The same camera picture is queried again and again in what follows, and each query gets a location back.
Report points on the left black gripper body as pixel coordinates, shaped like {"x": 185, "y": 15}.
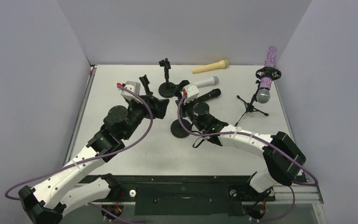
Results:
{"x": 155, "y": 112}

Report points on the black round-base stand white mic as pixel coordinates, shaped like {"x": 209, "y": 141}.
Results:
{"x": 145, "y": 83}

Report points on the black microphone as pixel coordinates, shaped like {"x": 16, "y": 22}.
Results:
{"x": 209, "y": 96}

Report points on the white microphone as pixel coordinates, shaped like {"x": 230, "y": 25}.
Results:
{"x": 207, "y": 82}

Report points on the purple glitter microphone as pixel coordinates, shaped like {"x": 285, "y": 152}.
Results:
{"x": 266, "y": 76}

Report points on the black tripod shock-mount stand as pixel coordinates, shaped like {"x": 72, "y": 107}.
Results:
{"x": 249, "y": 106}

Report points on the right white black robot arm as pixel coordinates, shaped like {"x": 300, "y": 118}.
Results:
{"x": 283, "y": 159}

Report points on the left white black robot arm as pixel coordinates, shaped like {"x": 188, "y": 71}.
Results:
{"x": 49, "y": 201}

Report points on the cream beige microphone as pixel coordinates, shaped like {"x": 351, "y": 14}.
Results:
{"x": 214, "y": 66}

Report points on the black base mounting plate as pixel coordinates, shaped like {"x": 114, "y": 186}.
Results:
{"x": 188, "y": 195}

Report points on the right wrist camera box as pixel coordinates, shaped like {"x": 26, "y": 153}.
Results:
{"x": 189, "y": 93}

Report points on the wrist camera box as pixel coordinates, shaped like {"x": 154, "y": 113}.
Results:
{"x": 189, "y": 93}
{"x": 129, "y": 91}

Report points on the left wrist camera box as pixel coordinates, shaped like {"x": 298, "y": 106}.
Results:
{"x": 129, "y": 91}

